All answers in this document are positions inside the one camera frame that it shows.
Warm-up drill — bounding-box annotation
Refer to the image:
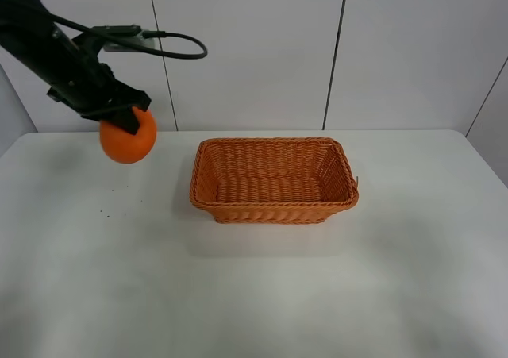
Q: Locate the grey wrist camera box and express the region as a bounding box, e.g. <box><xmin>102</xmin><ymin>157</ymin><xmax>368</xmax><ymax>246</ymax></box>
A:
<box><xmin>92</xmin><ymin>25</ymin><xmax>155</xmax><ymax>52</ymax></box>

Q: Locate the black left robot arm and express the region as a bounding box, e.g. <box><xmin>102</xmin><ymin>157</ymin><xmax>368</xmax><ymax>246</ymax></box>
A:
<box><xmin>1</xmin><ymin>0</ymin><xmax>151</xmax><ymax>135</ymax></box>

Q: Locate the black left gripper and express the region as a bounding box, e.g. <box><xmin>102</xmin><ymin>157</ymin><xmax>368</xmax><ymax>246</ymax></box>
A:
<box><xmin>47</xmin><ymin>63</ymin><xmax>152</xmax><ymax>135</ymax></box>

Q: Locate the orange with stem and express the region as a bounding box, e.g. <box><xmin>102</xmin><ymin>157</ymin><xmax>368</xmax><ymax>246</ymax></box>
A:
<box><xmin>99</xmin><ymin>107</ymin><xmax>157</xmax><ymax>164</ymax></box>

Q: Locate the orange wicker basket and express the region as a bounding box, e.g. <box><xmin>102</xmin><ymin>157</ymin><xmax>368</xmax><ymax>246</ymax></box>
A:
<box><xmin>190</xmin><ymin>137</ymin><xmax>359</xmax><ymax>224</ymax></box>

